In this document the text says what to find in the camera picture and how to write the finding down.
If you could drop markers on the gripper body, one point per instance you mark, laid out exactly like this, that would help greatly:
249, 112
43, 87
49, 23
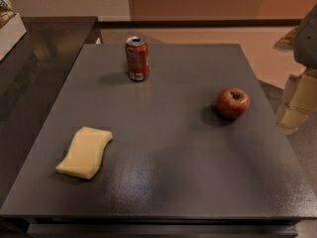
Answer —
307, 42

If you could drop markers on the yellow sponge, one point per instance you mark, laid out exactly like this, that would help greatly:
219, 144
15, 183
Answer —
85, 153

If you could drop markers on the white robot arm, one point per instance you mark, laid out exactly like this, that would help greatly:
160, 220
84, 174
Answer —
305, 41

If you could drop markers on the red coke can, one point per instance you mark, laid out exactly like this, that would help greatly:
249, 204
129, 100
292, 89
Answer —
137, 54

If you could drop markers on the red apple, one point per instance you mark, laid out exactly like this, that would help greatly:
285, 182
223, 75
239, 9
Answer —
232, 103

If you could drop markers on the dark side counter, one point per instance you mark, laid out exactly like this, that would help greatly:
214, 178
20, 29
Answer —
31, 76

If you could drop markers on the white box on counter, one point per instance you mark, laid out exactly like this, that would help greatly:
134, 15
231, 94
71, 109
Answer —
12, 28

